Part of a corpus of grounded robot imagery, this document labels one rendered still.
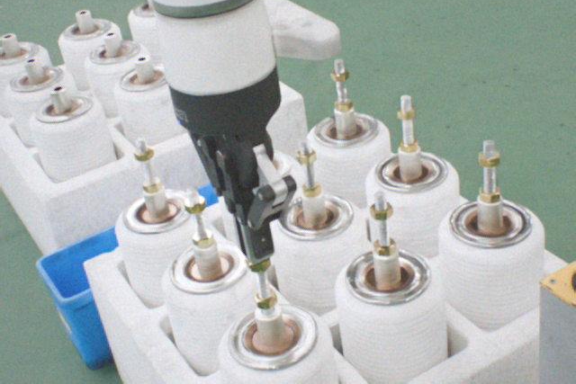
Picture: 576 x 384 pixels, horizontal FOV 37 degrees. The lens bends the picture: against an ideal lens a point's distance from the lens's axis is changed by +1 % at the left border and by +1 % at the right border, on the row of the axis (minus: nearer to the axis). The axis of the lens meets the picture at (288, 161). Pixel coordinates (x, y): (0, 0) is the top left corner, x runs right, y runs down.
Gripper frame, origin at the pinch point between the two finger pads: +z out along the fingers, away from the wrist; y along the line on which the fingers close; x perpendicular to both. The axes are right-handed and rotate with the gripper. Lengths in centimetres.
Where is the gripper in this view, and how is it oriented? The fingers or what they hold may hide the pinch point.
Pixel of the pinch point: (254, 234)
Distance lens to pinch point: 66.3
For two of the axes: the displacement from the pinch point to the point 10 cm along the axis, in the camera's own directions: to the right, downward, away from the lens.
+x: 8.5, -3.7, 3.7
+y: 5.1, 3.9, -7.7
